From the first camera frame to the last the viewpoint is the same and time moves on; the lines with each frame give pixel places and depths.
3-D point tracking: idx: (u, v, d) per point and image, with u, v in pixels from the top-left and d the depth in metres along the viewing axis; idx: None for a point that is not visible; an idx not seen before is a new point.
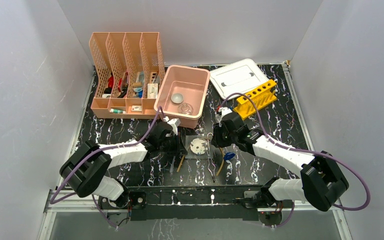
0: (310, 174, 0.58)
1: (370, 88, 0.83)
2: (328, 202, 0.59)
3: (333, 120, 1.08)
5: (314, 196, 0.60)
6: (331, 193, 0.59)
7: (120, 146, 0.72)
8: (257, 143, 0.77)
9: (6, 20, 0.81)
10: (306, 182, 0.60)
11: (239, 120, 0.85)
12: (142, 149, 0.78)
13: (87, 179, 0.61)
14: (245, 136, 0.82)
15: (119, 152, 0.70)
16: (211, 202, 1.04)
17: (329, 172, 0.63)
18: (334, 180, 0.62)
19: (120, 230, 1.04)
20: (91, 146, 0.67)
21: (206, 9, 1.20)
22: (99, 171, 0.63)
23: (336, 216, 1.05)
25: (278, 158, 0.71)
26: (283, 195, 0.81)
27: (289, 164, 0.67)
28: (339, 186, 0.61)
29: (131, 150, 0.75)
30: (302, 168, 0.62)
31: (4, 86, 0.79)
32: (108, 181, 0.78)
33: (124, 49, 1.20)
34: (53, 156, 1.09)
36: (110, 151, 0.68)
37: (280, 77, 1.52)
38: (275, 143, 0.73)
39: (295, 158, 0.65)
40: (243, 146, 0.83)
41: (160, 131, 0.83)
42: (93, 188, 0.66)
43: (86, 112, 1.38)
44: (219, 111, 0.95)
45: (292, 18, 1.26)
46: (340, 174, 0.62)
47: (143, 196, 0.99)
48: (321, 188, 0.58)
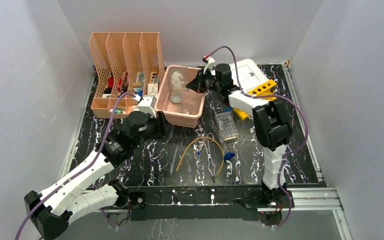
0: (258, 111, 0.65)
1: (371, 88, 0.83)
2: (271, 139, 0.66)
3: (333, 120, 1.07)
5: (260, 133, 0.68)
6: (276, 132, 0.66)
7: (65, 184, 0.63)
8: (232, 94, 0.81)
9: (5, 19, 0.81)
10: (255, 120, 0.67)
11: (230, 74, 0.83)
12: (99, 167, 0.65)
13: (44, 234, 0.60)
14: (226, 91, 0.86)
15: (65, 193, 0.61)
16: (211, 202, 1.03)
17: (278, 116, 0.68)
18: (281, 124, 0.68)
19: (120, 230, 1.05)
20: (31, 200, 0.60)
21: (205, 9, 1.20)
22: (48, 224, 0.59)
23: (336, 216, 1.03)
25: (243, 106, 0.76)
26: (271, 178, 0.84)
27: (249, 107, 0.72)
28: (284, 130, 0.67)
29: (82, 179, 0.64)
30: (255, 107, 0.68)
31: (5, 86, 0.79)
32: (90, 201, 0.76)
33: (124, 49, 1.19)
34: (53, 156, 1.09)
36: (54, 196, 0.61)
37: (280, 77, 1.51)
38: (244, 94, 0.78)
39: (254, 101, 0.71)
40: (222, 98, 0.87)
41: (130, 126, 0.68)
42: (62, 229, 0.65)
43: (86, 112, 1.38)
44: (206, 59, 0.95)
45: (291, 18, 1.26)
46: (288, 120, 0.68)
47: (143, 196, 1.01)
48: (265, 125, 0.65)
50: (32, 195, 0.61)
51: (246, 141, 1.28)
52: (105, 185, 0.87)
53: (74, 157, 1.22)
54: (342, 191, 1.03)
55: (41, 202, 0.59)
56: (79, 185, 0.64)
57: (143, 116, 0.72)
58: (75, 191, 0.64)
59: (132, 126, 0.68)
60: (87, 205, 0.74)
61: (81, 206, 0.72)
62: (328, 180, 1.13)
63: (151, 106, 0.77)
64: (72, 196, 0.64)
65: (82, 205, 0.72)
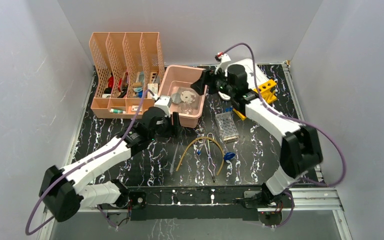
0: (290, 140, 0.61)
1: (371, 88, 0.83)
2: (299, 169, 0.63)
3: (333, 120, 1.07)
5: (287, 160, 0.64)
6: (305, 162, 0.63)
7: (88, 162, 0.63)
8: (250, 104, 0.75)
9: (5, 20, 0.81)
10: (284, 148, 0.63)
11: (245, 78, 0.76)
12: (121, 150, 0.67)
13: (58, 211, 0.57)
14: (241, 96, 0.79)
15: (88, 170, 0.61)
16: (211, 202, 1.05)
17: (309, 144, 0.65)
18: (312, 153, 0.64)
19: (120, 230, 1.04)
20: (52, 174, 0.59)
21: (205, 9, 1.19)
22: (68, 200, 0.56)
23: (336, 216, 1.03)
25: (266, 123, 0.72)
26: (278, 188, 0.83)
27: (275, 129, 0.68)
28: (314, 159, 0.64)
29: (105, 159, 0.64)
30: (285, 134, 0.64)
31: (5, 86, 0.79)
32: (97, 191, 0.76)
33: (124, 49, 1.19)
34: (53, 156, 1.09)
36: (77, 172, 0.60)
37: (280, 77, 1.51)
38: (267, 107, 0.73)
39: (281, 124, 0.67)
40: (236, 105, 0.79)
41: (149, 119, 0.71)
42: (73, 210, 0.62)
43: (86, 112, 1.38)
44: (219, 57, 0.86)
45: (291, 19, 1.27)
46: (319, 149, 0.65)
47: (143, 196, 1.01)
48: (296, 157, 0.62)
50: (54, 169, 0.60)
51: (246, 141, 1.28)
52: (110, 182, 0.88)
53: (74, 157, 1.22)
54: (342, 191, 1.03)
55: (63, 176, 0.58)
56: (101, 165, 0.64)
57: (162, 111, 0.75)
58: (96, 170, 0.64)
59: (152, 119, 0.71)
60: (95, 194, 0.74)
61: (90, 193, 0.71)
62: (328, 180, 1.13)
63: (168, 106, 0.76)
64: (92, 176, 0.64)
65: (91, 193, 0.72)
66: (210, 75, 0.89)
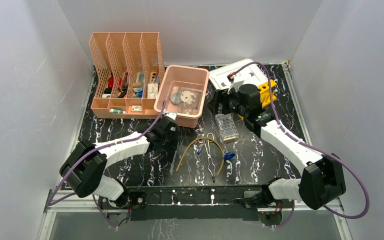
0: (312, 172, 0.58)
1: (371, 88, 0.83)
2: (320, 200, 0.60)
3: (332, 120, 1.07)
5: (308, 193, 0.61)
6: (326, 194, 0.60)
7: (117, 143, 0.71)
8: (267, 127, 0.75)
9: (5, 20, 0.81)
10: (305, 179, 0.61)
11: (257, 97, 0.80)
12: (143, 142, 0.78)
13: (85, 180, 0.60)
14: (256, 117, 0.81)
15: (117, 149, 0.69)
16: (211, 202, 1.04)
17: (330, 175, 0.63)
18: (334, 184, 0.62)
19: (120, 230, 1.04)
20: (85, 146, 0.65)
21: (205, 9, 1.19)
22: (97, 171, 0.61)
23: (336, 216, 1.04)
25: (284, 148, 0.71)
26: (281, 195, 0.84)
27: (295, 157, 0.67)
28: (336, 190, 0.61)
29: (130, 145, 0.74)
30: (306, 165, 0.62)
31: (5, 86, 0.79)
32: (107, 181, 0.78)
33: (124, 49, 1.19)
34: (53, 156, 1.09)
36: (107, 149, 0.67)
37: (280, 77, 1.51)
38: (285, 132, 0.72)
39: (302, 152, 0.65)
40: (250, 125, 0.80)
41: (167, 123, 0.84)
42: (91, 190, 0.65)
43: (86, 112, 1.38)
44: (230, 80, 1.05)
45: (291, 19, 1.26)
46: (342, 180, 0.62)
47: (143, 196, 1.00)
48: (318, 189, 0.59)
50: (88, 142, 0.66)
51: (246, 141, 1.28)
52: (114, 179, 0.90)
53: None
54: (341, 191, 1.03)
55: (97, 149, 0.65)
56: (127, 148, 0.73)
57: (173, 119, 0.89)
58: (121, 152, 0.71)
59: (168, 123, 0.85)
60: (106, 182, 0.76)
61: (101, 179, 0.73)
62: None
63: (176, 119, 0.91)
64: (115, 158, 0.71)
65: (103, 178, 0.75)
66: (222, 96, 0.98)
